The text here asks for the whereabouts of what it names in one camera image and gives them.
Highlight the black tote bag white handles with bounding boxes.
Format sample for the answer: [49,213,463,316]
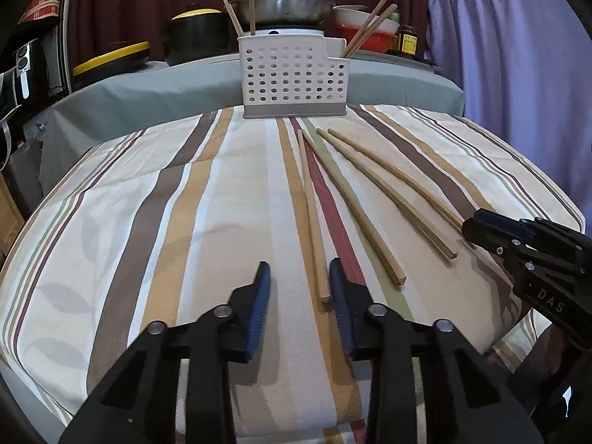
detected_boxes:
[0,102,19,172]

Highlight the red bowl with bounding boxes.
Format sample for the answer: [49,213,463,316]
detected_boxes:
[335,23,399,54]

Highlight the person's right hand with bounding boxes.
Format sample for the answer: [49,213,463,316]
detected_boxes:
[527,326,574,380]

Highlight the red striped round box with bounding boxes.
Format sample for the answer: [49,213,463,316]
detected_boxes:
[18,0,63,24]

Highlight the grey tray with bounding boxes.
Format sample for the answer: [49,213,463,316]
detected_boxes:
[351,48,442,75]

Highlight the white bowl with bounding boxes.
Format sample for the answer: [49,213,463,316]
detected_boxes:
[332,4,401,26]

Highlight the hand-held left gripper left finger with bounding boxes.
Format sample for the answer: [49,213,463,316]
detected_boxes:
[58,261,272,444]

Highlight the striped tablecloth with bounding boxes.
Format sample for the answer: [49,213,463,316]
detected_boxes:
[0,104,586,444]

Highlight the yellow-lid electric griddle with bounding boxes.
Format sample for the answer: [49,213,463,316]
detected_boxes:
[73,41,151,77]

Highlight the steel wok with black lid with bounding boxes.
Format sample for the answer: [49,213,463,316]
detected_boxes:
[228,0,337,28]

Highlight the white induction cooker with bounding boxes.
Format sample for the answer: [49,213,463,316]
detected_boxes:
[253,24,327,38]

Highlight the white perforated plastic utensil holder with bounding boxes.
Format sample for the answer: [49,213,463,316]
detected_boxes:
[238,31,351,120]

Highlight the black shelf rack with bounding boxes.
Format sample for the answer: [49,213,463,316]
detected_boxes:
[0,0,75,149]

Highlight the jar with red lid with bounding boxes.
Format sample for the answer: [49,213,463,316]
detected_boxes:
[398,24,418,57]

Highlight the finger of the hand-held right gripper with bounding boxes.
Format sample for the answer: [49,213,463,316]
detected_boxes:
[462,221,537,272]
[476,209,592,260]

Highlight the wooden box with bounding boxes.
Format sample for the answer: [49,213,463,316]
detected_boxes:
[0,173,26,253]

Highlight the black air fryer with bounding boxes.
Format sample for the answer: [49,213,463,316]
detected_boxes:
[2,39,51,118]

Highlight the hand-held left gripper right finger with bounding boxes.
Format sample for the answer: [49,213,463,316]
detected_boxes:
[327,258,544,444]

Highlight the black pot with yellow lid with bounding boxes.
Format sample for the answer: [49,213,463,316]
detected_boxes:
[160,4,231,66]

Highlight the purple cloth cover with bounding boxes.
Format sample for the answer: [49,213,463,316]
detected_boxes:
[425,0,592,236]

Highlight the dark glass bottle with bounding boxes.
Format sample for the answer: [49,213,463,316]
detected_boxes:
[387,4,402,54]

